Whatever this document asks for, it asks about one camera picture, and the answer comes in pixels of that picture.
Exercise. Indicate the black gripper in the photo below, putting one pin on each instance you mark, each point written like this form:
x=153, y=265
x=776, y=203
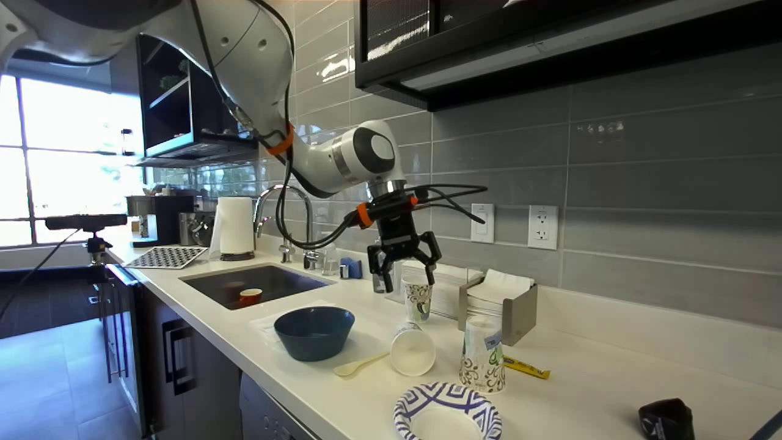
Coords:
x=400, y=238

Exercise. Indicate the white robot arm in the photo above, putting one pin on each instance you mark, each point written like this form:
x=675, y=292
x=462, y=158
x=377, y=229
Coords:
x=246, y=48

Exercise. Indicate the metal napkin holder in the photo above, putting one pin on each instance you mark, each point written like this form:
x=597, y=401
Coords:
x=508, y=298

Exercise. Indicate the dark blue bowl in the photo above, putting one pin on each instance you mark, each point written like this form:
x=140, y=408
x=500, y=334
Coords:
x=315, y=334

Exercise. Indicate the chrome faucet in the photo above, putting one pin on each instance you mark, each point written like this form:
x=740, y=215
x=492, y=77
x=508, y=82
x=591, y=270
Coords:
x=289, y=244

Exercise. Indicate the cream plastic spoon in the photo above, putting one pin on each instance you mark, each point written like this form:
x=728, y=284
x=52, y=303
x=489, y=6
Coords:
x=355, y=367

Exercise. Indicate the blue patterned paper plate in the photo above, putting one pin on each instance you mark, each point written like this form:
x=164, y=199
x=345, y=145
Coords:
x=447, y=412

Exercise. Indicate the paper towel roll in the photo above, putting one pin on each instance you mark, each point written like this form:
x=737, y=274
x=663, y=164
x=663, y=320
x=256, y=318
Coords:
x=234, y=229

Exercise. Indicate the kitchen sink basin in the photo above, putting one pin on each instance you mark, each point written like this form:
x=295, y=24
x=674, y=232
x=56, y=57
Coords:
x=251, y=286

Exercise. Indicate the black upper cabinet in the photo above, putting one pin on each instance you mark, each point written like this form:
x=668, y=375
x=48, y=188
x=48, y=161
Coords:
x=451, y=53

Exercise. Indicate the dish drying mat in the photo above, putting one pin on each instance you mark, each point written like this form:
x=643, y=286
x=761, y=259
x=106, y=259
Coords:
x=168, y=258

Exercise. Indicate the black coffee maker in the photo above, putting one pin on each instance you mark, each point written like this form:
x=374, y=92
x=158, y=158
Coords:
x=155, y=219

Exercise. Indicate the small black round object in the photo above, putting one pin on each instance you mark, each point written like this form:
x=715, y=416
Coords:
x=666, y=418

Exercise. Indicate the white wall outlet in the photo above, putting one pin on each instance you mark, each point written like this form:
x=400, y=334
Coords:
x=544, y=226
x=482, y=226

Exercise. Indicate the camera on tripod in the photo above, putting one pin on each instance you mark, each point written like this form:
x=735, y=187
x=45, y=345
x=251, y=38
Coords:
x=108, y=284

